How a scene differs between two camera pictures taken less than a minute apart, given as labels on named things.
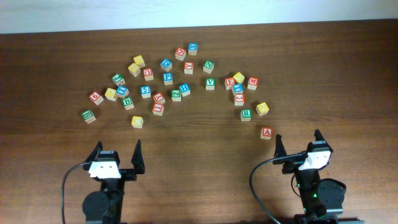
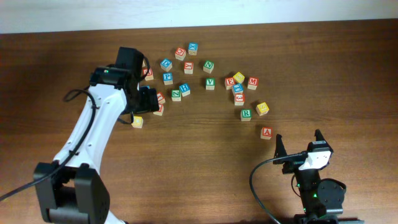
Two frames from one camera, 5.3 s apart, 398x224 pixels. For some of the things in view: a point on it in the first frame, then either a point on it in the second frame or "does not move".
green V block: (210, 83) does not move
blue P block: (168, 78) does not move
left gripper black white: (128, 174) to (149, 101)
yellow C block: (137, 122) does not move
